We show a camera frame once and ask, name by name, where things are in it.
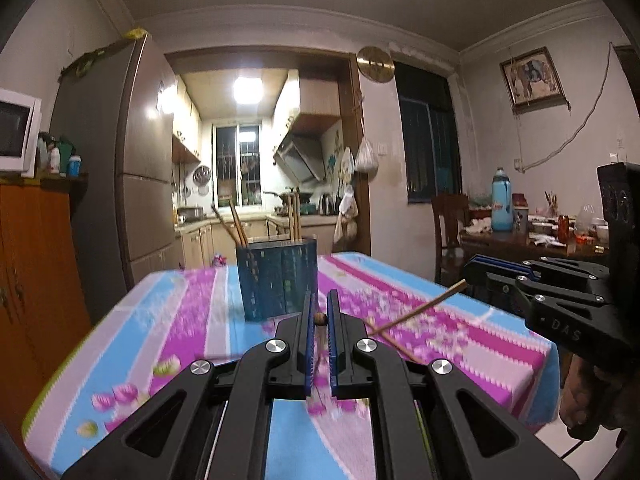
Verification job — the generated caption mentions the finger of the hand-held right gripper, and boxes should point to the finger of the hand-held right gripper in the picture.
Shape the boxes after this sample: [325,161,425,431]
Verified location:
[462,254,611,282]
[482,271,609,320]

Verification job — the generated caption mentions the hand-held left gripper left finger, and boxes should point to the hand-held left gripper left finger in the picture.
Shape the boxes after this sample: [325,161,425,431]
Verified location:
[60,290,317,480]

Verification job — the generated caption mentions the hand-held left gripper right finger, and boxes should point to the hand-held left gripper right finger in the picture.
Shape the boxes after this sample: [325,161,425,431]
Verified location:
[326,289,576,480]

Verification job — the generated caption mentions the blue slotted utensil holder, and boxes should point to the blue slotted utensil holder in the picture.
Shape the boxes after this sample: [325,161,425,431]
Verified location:
[235,235,318,322]

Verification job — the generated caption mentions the person's right hand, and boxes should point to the person's right hand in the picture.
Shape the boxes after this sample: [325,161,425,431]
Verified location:
[560,357,631,433]

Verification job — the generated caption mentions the cluttered dining table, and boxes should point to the cluttered dining table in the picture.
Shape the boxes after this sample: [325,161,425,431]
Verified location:
[460,220,611,281]

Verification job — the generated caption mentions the red lidded cup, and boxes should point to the red lidded cup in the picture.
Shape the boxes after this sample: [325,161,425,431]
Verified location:
[512,194,531,235]

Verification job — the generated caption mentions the blue water bottle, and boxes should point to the blue water bottle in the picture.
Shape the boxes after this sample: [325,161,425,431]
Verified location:
[491,167,516,232]

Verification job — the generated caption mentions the wooden chair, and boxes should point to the wooden chair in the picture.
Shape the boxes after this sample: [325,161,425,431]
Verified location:
[431,192,473,286]

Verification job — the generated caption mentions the floral tablecloth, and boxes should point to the floral tablecloth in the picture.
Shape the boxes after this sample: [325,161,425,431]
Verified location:
[22,252,561,480]

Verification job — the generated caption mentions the hanging cloths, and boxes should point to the hanging cloths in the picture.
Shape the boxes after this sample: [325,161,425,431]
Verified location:
[334,185,358,243]

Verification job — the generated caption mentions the dark window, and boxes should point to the dark window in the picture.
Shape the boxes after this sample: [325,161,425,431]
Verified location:
[395,62,463,205]

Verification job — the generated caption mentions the kitchen counter cabinets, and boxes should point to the kitchen counter cabinets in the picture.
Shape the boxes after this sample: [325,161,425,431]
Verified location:
[175,215,346,268]

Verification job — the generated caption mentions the wok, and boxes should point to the wok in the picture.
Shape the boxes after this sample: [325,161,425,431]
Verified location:
[262,190,313,204]

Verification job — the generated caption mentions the hanging plastic bag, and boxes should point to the hanging plastic bag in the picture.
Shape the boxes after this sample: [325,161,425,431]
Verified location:
[353,137,379,173]

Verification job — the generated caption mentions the framed elephant picture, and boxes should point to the framed elephant picture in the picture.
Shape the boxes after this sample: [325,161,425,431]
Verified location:
[499,46,567,108]

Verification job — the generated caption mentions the range hood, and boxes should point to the range hood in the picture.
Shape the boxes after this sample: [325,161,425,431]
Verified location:
[272,130,326,183]

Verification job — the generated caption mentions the kitchen window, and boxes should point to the kitchen window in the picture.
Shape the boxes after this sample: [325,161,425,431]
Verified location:
[212,122,261,206]

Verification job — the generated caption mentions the grey refrigerator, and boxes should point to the grey refrigerator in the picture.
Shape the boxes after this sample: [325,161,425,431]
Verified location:
[50,34,180,328]

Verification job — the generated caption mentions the kitchen ceiling light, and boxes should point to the kitchen ceiling light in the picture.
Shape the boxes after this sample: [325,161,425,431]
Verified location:
[232,76,266,103]

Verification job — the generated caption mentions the wooden cabinet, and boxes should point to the wooden cabinet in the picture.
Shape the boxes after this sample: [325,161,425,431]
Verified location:
[0,172,93,441]

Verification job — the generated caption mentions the green bottle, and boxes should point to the green bottle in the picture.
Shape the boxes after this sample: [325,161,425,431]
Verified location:
[57,135,76,176]

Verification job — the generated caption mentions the yellow green bundle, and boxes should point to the yellow green bundle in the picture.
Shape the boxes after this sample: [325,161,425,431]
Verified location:
[60,27,151,78]

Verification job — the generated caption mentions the white microwave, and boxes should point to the white microwave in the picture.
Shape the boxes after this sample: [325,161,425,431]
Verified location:
[0,87,43,178]

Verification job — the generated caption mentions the wall cable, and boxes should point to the wall cable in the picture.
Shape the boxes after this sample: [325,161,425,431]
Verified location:
[515,42,613,173]

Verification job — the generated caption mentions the gold wall plate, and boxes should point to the gold wall plate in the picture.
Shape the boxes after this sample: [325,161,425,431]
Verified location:
[356,46,396,82]

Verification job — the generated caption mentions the wall kitchen cabinets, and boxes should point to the wall kitchen cabinets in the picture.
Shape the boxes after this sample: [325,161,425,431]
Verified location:
[172,70,343,163]

